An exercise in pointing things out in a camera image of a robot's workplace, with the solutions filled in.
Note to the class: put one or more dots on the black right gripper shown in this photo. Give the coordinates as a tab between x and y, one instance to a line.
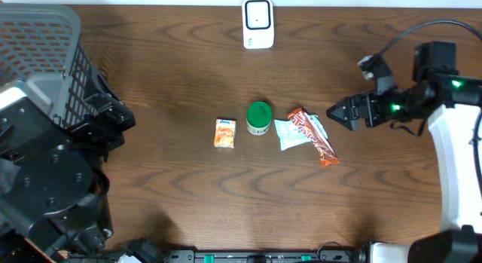
354	102

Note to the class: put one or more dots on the red chocolate bar wrapper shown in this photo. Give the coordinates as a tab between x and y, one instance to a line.
304	122

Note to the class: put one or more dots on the mint green wet wipes pack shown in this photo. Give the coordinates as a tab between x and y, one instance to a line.
290	135

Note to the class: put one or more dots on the green lid seasoning jar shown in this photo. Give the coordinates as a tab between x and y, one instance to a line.
258	118

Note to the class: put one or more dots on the small orange juice packet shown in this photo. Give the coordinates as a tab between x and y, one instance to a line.
225	133

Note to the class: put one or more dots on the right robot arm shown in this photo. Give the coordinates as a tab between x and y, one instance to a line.
449	106

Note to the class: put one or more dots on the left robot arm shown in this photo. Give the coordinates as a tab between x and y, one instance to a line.
53	189

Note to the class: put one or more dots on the white barcode scanner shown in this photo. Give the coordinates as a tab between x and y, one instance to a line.
258	24

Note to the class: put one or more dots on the grey plastic mesh basket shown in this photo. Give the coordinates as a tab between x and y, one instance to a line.
42	43

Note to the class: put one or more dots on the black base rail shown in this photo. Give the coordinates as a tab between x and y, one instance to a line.
143	250

